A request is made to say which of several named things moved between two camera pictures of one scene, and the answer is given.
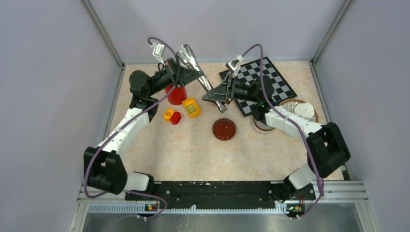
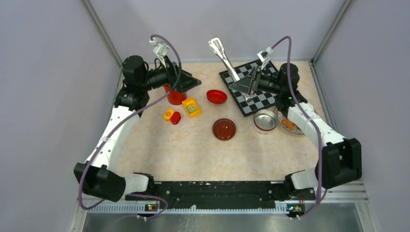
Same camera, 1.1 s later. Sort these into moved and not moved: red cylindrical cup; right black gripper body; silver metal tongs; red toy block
Moved: silver metal tongs; right black gripper body
Not moved: red cylindrical cup; red toy block
